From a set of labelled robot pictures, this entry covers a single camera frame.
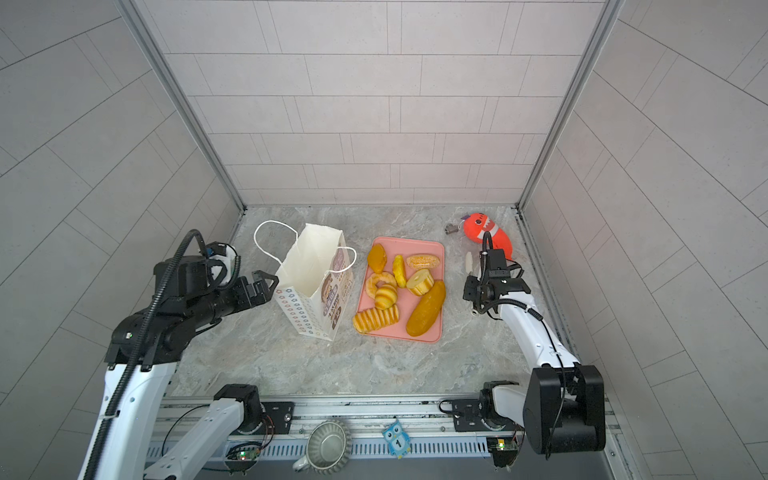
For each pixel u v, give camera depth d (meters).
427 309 0.84
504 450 0.68
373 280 0.93
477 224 1.02
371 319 0.83
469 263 0.89
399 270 0.94
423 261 0.94
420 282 0.88
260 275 0.58
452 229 1.08
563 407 0.38
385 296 0.85
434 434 0.70
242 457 0.64
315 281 0.91
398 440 0.67
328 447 0.67
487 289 0.60
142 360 0.38
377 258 0.97
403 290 0.91
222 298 0.53
